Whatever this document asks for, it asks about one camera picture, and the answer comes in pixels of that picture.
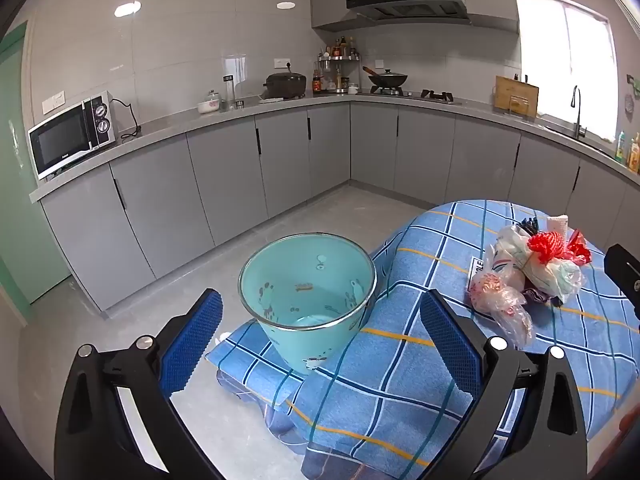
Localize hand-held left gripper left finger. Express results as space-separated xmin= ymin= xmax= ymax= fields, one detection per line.
xmin=54 ymin=288 xmax=223 ymax=480

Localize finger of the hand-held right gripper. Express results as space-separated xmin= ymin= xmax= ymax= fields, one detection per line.
xmin=604 ymin=244 xmax=640 ymax=333

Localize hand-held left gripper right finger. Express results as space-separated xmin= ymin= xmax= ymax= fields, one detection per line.
xmin=419 ymin=289 xmax=587 ymax=480

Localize red foil wrapper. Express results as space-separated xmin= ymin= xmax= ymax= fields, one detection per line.
xmin=566 ymin=229 xmax=592 ymax=266

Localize clear red-print plastic bag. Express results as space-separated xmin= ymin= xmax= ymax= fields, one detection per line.
xmin=469 ymin=271 xmax=535 ymax=352

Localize white plastic bag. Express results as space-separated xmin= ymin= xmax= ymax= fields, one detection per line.
xmin=482 ymin=225 xmax=586 ymax=306

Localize red plastic mesh bundle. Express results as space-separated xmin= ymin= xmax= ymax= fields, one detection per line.
xmin=528 ymin=231 xmax=567 ymax=264

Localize blue plaid tablecloth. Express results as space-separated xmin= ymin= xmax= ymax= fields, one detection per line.
xmin=205 ymin=199 xmax=640 ymax=480

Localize grey lower kitchen cabinets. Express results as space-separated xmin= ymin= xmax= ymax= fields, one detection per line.
xmin=40 ymin=102 xmax=640 ymax=318

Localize metal kitchen faucet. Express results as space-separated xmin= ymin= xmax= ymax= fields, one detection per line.
xmin=570 ymin=85 xmax=588 ymax=141

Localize green door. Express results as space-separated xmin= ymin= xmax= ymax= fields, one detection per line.
xmin=0 ymin=22 xmax=71 ymax=306

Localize white lidded bowl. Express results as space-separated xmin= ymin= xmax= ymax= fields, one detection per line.
xmin=196 ymin=89 xmax=222 ymax=114

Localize kitchen window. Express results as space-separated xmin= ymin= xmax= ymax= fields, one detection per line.
xmin=515 ymin=0 xmax=618 ymax=143

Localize white microwave oven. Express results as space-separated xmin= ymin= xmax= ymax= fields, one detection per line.
xmin=27 ymin=91 xmax=117 ymax=181

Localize gas stove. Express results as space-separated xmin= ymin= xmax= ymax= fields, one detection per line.
xmin=357 ymin=87 xmax=463 ymax=106

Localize black rice cooker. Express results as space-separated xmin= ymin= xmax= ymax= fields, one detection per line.
xmin=263 ymin=72 xmax=307 ymax=101

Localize black wok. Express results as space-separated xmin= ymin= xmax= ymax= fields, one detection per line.
xmin=362 ymin=66 xmax=408 ymax=88

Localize spice rack with bottles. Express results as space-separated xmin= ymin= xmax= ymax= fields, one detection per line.
xmin=312 ymin=36 xmax=358 ymax=95

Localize metal corner spice rack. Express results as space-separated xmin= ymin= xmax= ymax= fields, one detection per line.
xmin=317 ymin=52 xmax=361 ymax=95

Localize black range hood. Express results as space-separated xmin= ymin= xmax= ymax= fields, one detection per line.
xmin=346 ymin=0 xmax=471 ymax=26

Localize black microwave power cable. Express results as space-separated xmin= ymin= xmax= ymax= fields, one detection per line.
xmin=109 ymin=97 xmax=143 ymax=142

